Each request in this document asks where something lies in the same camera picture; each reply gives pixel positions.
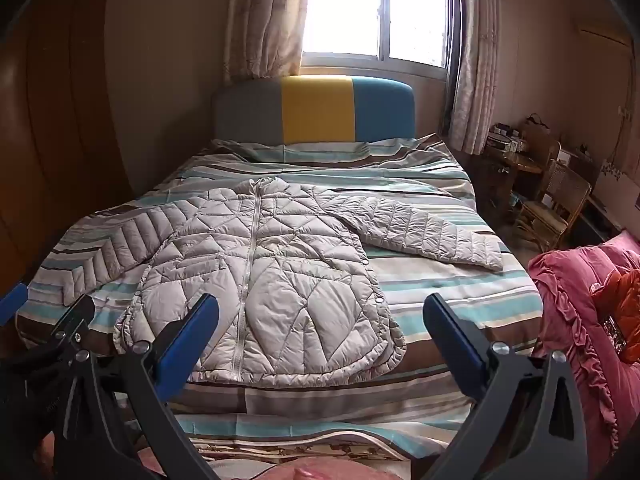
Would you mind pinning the brown paper bag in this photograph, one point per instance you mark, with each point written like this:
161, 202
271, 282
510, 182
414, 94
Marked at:
537, 135

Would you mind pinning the sliding window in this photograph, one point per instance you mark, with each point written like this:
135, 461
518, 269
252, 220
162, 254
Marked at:
350, 10

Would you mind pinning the orange cloth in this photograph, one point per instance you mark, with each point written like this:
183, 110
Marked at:
631, 310

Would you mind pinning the brown wooden wardrobe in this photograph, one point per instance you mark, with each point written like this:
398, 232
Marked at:
50, 135

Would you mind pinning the pink ruffled quilt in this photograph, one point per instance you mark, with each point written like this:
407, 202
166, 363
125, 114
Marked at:
575, 300

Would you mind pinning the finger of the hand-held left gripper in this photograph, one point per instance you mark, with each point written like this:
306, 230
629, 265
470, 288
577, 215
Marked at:
11, 302
75, 322

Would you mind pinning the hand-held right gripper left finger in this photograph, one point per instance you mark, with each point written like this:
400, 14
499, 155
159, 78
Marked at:
187, 340

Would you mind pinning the brown patterned bedding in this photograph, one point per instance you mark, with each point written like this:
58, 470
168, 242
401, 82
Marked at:
320, 447

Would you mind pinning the grey yellow blue headboard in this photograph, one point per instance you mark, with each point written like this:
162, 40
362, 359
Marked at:
315, 110

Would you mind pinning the striped bed sheet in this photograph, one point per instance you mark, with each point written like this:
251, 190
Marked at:
425, 280

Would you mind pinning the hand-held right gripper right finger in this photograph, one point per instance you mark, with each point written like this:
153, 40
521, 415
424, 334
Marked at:
455, 340

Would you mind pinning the wooden rattan chair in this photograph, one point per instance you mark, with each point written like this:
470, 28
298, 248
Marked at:
565, 195

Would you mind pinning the round wooden table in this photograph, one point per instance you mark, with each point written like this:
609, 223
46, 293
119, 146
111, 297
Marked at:
517, 161

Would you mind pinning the pink clothing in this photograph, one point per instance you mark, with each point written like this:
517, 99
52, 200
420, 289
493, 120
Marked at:
240, 467

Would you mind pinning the beige quilted puffer jacket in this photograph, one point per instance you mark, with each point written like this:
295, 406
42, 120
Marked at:
280, 280

